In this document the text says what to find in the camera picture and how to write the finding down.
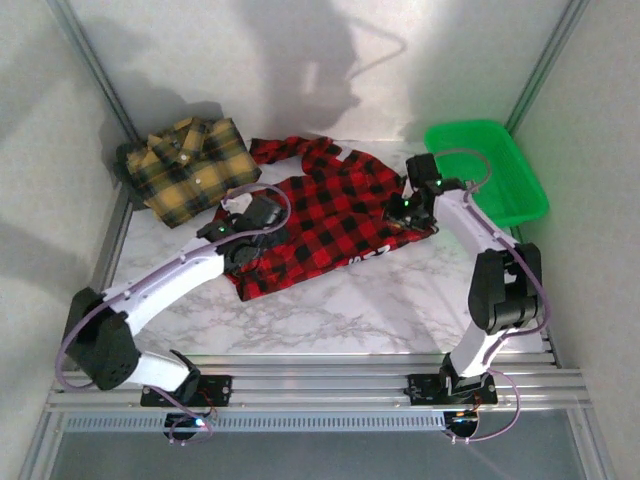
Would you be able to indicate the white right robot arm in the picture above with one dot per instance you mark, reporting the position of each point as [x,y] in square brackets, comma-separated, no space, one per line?
[505,290]

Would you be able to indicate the green plastic basket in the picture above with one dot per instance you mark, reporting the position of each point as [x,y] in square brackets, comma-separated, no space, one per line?
[510,165]

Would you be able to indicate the aluminium frame post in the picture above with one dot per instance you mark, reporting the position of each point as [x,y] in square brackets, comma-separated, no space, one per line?
[545,65]
[95,75]

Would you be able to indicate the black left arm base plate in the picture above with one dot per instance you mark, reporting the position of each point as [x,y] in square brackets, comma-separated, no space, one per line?
[220,390]

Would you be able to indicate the yellow black plaid shirt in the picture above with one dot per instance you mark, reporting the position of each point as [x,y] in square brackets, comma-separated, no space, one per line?
[180,170]

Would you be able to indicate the red black plaid shirt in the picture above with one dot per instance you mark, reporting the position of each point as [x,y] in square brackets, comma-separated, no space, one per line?
[325,220]

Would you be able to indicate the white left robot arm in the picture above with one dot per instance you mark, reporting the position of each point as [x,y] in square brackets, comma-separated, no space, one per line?
[160,285]

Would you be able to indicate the aluminium table rail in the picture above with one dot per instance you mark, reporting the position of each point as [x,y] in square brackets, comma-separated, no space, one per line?
[320,385]

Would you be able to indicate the small circuit board with LED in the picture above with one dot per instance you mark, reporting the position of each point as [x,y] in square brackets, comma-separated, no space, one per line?
[462,422]
[197,424]

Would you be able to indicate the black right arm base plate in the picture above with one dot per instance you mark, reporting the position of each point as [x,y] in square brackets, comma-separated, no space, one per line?
[425,392]

